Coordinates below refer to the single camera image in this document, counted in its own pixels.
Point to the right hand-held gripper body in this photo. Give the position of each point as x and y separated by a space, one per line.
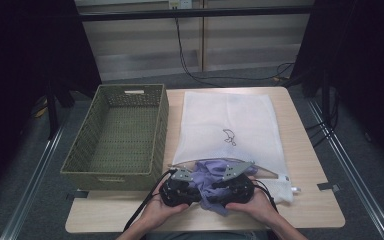
240 190

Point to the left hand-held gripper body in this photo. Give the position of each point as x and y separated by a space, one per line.
178 193

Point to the purple cloth garment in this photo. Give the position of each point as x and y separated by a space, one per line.
210 173

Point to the white mesh laundry bag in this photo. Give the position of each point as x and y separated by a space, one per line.
233 113

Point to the green woven basket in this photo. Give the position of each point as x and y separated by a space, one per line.
123 140

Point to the person's right hand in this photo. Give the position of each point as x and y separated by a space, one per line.
256 208

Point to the person's left hand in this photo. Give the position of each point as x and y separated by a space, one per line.
158 213

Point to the person's pants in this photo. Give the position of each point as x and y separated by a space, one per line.
206 236

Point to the grey tape piece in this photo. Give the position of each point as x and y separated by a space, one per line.
328 186

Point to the black stand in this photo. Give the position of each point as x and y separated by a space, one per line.
326 100
52 110

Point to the black horizontal bar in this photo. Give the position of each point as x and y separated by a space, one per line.
193 13

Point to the dark curtain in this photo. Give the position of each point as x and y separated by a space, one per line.
26 66
363 66

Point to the metal floor rail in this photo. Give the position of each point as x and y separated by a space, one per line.
356 186
30 186

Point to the white wall outlet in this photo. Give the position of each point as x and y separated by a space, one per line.
180 4

